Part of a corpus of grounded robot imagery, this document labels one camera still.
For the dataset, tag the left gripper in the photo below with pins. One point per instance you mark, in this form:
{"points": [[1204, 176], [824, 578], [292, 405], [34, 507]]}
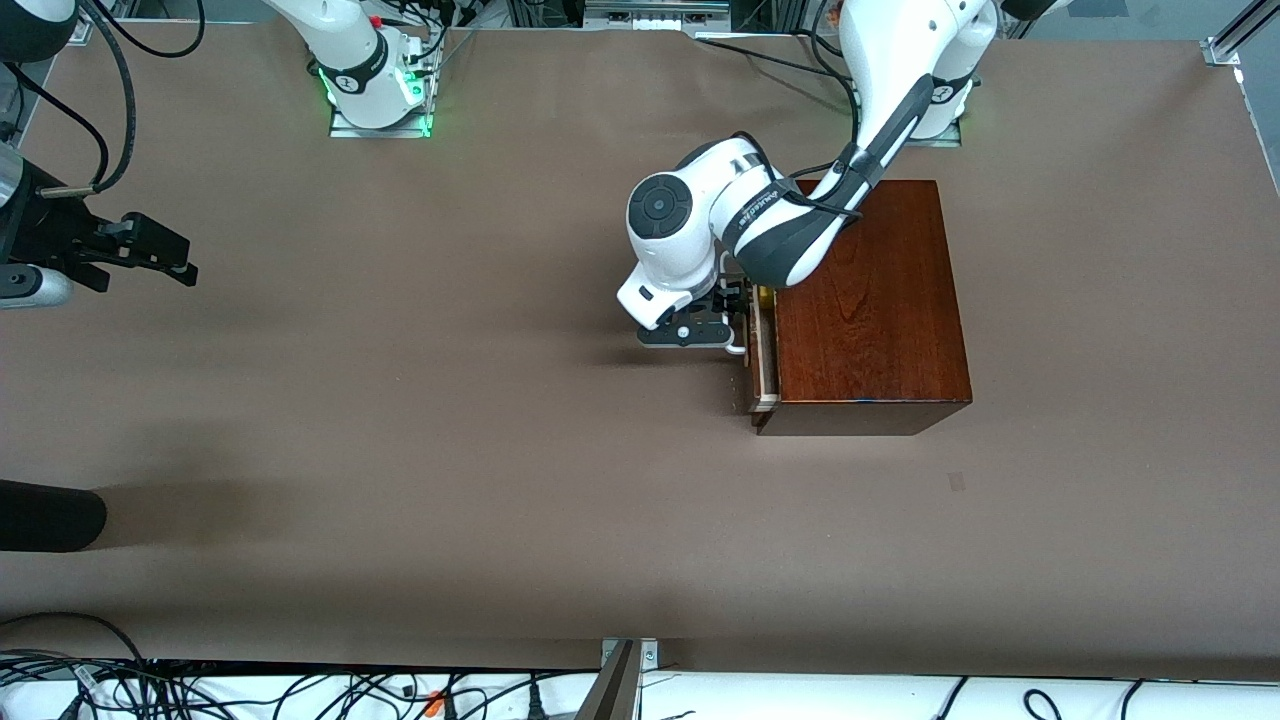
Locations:
{"points": [[731, 297]]}

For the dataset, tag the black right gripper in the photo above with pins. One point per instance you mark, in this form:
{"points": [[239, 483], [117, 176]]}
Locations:
{"points": [[42, 237]]}

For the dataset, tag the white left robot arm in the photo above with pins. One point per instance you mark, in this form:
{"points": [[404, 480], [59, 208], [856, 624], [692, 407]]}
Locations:
{"points": [[690, 220]]}

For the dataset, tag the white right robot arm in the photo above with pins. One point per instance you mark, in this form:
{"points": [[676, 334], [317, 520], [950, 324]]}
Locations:
{"points": [[360, 60]]}

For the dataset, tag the dark brown wooden cabinet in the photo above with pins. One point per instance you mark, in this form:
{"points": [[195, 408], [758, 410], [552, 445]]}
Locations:
{"points": [[880, 320]]}

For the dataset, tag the black rounded cylinder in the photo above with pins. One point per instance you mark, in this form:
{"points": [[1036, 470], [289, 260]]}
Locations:
{"points": [[45, 516]]}

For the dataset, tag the grey metal strip device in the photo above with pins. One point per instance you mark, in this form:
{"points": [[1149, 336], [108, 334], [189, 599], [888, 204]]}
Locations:
{"points": [[655, 15]]}

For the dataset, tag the dark slanted bar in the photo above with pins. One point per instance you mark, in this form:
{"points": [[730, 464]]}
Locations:
{"points": [[612, 690]]}

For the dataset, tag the orange plug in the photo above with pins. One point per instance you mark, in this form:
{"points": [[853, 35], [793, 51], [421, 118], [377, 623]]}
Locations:
{"points": [[433, 704]]}

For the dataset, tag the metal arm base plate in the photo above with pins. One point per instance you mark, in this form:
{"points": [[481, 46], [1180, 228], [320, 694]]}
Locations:
{"points": [[955, 140], [345, 128]]}

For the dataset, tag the small metal bracket plate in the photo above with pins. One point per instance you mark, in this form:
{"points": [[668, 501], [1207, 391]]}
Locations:
{"points": [[650, 655]]}

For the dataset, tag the aluminium profile rail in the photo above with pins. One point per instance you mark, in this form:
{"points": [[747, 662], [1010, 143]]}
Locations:
{"points": [[1228, 45]]}

